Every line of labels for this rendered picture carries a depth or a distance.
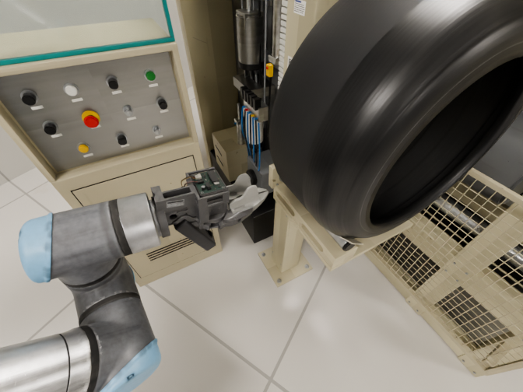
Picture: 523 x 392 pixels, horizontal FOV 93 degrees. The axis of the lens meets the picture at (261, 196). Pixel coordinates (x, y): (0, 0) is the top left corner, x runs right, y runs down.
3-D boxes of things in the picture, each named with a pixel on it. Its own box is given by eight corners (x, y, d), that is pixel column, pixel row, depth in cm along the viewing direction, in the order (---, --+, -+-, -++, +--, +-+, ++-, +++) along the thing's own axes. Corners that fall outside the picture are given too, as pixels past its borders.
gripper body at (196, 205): (234, 191, 40) (156, 212, 35) (233, 225, 46) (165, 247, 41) (217, 165, 45) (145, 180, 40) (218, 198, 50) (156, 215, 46)
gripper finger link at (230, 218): (256, 212, 45) (210, 227, 42) (255, 218, 47) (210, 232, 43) (245, 196, 48) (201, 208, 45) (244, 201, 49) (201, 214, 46)
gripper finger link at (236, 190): (270, 173, 47) (225, 185, 43) (266, 196, 51) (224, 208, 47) (262, 164, 49) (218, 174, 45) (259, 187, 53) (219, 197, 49)
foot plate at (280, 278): (257, 253, 170) (257, 252, 168) (290, 238, 178) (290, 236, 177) (277, 288, 153) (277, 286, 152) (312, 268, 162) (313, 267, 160)
